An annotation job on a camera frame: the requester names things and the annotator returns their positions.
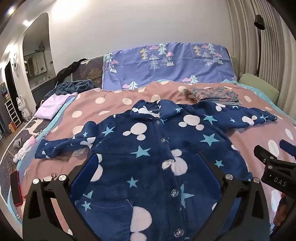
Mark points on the white bear wall clock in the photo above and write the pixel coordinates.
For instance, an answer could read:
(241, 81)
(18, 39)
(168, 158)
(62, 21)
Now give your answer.
(15, 64)

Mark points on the wall mirror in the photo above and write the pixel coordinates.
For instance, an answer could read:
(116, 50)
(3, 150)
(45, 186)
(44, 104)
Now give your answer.
(35, 63)

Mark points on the dark teal fleece blanket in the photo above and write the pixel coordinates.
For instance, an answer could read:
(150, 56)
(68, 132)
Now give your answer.
(74, 87)

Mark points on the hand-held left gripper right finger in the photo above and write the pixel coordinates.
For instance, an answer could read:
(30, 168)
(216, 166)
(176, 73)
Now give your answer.
(209, 172)

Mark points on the green pillow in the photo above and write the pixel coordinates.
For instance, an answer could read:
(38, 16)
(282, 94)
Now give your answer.
(259, 88)

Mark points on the black floor lamp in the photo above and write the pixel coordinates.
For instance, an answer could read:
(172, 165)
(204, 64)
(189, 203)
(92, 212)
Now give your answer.
(259, 22)

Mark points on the red flat case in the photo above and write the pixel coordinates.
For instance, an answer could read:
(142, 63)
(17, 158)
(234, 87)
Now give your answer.
(16, 188)

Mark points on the white storage rack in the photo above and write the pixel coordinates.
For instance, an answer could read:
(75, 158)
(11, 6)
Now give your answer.
(12, 113)

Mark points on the purple tree-print blanket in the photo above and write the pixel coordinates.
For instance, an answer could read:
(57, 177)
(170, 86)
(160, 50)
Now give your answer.
(161, 74)

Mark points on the beige curtain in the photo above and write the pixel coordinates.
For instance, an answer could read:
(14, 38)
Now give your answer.
(277, 58)

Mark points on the grey slipper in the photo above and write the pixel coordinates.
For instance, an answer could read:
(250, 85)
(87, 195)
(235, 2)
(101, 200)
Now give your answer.
(17, 142)

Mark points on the person's right hand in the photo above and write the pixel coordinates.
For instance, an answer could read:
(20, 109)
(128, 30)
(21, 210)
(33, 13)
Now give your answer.
(281, 210)

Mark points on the black cloth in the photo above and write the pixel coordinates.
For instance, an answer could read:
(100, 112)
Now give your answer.
(67, 70)

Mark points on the brown branch-print headboard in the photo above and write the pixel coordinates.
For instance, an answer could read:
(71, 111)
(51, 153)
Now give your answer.
(90, 71)

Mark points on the lavender folded cloth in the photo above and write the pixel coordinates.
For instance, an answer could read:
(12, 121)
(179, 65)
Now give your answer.
(50, 106)

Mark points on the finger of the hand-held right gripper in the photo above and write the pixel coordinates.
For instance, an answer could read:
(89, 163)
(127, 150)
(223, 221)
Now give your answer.
(263, 154)
(288, 148)

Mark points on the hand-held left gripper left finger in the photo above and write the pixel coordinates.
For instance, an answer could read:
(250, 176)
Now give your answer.
(84, 172)

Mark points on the pink polka-dot blanket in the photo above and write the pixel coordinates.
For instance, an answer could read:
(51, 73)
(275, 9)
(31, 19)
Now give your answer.
(111, 104)

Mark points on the folded floral clothes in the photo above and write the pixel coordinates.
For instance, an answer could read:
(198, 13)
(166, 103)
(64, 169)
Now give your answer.
(212, 93)

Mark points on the navy star-print fleece pajama top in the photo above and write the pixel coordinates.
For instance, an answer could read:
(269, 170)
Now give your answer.
(150, 139)

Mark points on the dark deer-print sheet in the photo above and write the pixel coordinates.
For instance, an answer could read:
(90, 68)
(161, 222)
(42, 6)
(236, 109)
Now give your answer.
(32, 125)

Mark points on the white plush toy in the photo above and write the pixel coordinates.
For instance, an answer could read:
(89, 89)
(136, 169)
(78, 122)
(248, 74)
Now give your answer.
(25, 148)

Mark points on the white cat figurine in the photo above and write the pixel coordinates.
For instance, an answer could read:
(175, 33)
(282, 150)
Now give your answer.
(23, 109)

